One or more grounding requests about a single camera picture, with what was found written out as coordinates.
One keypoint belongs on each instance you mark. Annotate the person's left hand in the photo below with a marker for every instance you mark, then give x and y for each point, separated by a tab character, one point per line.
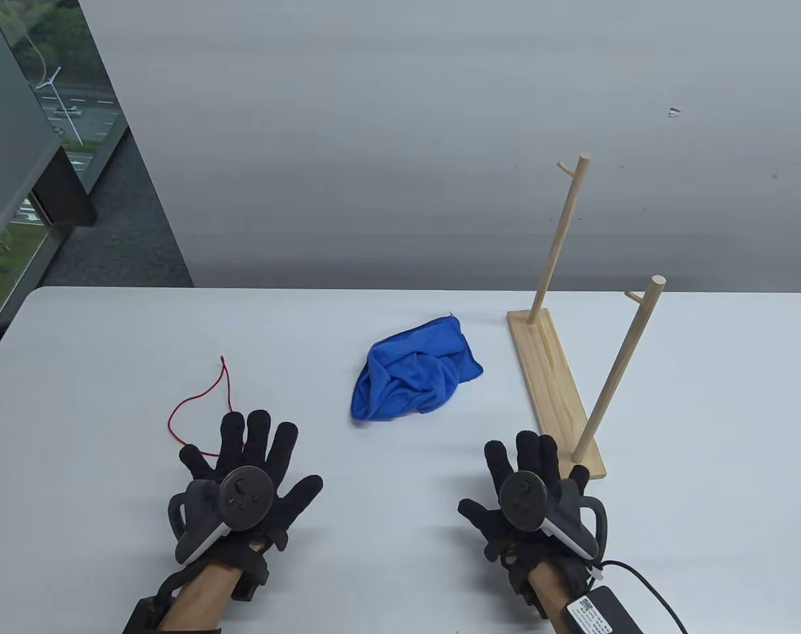
268	439

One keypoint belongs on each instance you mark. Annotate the person's right hand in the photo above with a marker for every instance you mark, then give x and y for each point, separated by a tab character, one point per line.
539	452

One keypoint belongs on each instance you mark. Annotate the wooden rack with posts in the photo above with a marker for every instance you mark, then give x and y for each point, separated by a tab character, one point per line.
558	396

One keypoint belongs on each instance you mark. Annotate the blue towel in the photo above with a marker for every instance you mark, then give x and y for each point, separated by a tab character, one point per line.
407	376

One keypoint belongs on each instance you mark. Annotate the black box on forearm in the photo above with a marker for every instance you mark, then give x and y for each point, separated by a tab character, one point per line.
139	617

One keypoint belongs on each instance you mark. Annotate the person's right forearm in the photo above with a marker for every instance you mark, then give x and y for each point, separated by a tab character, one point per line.
545	594

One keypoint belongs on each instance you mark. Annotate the black right hand controller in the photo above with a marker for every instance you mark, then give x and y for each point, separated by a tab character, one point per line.
525	498

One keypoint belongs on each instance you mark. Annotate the black hand controller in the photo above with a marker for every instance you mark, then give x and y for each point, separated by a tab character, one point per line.
525	498
245	495

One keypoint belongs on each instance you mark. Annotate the black left hand controller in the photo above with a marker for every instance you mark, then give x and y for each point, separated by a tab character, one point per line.
245	495

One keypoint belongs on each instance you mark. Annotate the black labelled battery pack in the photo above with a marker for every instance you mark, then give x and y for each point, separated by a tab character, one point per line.
598	614

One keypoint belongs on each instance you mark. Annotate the window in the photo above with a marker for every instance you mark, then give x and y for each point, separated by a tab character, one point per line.
76	119

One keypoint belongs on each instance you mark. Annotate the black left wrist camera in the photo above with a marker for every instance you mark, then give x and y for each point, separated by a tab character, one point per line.
248	588

